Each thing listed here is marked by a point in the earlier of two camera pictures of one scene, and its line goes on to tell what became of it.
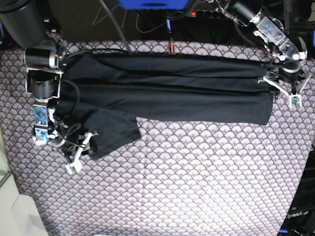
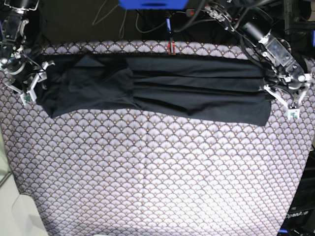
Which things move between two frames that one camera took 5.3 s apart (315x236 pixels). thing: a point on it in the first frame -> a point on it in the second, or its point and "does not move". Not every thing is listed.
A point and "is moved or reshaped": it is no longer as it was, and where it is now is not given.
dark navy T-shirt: x=117 y=94 is moved or reshaped
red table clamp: x=169 y=48 does not move
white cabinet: x=17 y=217 does not move
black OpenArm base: x=299 y=219 does not move
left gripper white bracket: x=76 y=165 -> x=29 y=95
